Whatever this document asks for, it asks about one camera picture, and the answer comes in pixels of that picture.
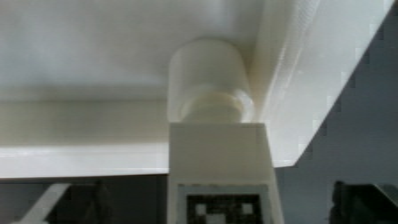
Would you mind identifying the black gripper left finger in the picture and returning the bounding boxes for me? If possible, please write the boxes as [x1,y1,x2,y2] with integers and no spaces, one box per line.
[17,181,118,224]

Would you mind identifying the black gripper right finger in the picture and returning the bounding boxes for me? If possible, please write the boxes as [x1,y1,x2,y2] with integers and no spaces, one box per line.
[329,181,398,224]

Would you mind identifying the white table leg with tag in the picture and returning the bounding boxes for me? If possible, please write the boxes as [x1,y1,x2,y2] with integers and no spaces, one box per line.
[168,39,285,224]

